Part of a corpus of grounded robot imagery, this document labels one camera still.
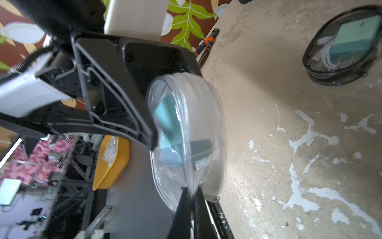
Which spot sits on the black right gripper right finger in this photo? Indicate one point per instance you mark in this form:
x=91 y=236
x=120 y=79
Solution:
x=203 y=227

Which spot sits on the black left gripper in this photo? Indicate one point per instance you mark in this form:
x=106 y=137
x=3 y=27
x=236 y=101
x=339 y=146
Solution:
x=115 y=74

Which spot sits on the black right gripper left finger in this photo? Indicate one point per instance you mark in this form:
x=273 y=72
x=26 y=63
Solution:
x=181 y=225

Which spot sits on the teal charger plug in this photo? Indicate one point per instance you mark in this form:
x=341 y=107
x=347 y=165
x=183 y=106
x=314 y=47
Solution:
x=170 y=149

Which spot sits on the mint green charger plug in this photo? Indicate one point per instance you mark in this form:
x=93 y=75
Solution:
x=355 y=36

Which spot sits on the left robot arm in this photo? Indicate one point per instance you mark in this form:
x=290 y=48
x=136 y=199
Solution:
x=42 y=94

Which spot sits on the yellow plastic bin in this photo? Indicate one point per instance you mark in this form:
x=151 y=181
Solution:
x=113 y=157

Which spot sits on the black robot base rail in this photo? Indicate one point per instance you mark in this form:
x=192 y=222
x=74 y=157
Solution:
x=219 y=220

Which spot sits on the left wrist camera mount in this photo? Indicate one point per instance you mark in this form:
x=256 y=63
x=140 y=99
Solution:
x=141 y=19

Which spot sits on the orange handled pliers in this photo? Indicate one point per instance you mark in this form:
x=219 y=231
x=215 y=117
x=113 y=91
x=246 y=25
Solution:
x=204 y=49

